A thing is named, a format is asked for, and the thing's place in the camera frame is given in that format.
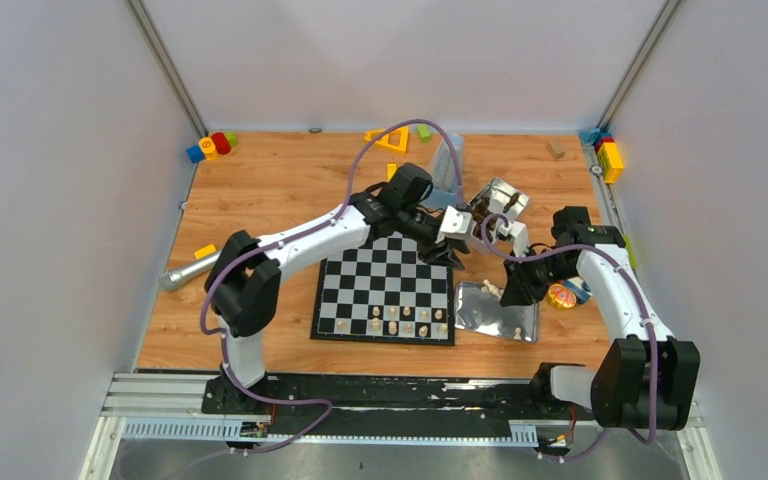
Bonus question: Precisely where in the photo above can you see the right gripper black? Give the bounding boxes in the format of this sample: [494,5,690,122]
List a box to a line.
[501,245,579,307]

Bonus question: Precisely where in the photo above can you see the folding chess board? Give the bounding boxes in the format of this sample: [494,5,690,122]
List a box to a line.
[310,233,455,346]

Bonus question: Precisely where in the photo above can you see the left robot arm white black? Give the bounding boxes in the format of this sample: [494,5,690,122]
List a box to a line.
[200,163,472,413]

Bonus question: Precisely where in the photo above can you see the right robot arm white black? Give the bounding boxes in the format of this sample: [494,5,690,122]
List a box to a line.
[481,206,701,433]

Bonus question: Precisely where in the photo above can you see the tin lid with light pieces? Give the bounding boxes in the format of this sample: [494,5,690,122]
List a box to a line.
[454,282,540,343]

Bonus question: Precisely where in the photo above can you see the tin box with dark pieces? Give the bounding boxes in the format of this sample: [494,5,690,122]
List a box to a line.
[468,177,531,228]

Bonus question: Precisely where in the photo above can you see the toy car red blue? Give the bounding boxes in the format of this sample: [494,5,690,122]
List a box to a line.
[547,277,592,310]

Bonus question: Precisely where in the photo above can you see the bubble-wrapped blue metronome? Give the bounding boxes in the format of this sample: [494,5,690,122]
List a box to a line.
[422,140,459,210]

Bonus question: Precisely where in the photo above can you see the yellow curved block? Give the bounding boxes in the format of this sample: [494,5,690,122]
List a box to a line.
[387,163,399,181]

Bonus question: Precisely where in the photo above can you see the green cube back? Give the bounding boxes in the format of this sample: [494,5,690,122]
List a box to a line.
[416,124,432,143]

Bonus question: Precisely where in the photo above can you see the yellow triangle block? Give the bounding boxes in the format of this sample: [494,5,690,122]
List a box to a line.
[364,126,410,155]

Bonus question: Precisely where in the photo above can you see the brown wooden block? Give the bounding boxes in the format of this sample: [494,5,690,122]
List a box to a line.
[546,140,566,160]

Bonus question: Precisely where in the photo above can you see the stacked coloured bricks right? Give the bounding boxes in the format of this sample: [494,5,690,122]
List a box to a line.
[578,129,625,184]

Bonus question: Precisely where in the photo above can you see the small yellow block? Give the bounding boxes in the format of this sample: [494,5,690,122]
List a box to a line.
[194,244,217,260]

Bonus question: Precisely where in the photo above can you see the coloured blocks left corner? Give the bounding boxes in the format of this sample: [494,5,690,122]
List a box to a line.
[185,131,239,164]

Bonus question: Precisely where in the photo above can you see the silver metal cylinder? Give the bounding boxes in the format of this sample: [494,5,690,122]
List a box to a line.
[158,251,221,292]

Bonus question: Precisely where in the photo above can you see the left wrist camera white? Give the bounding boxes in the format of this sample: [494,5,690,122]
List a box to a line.
[436,206,473,243]

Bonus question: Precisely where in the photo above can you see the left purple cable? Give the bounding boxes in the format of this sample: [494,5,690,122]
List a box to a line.
[198,118,466,458]

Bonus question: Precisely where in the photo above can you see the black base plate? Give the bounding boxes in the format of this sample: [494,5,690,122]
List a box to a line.
[201,373,593,438]

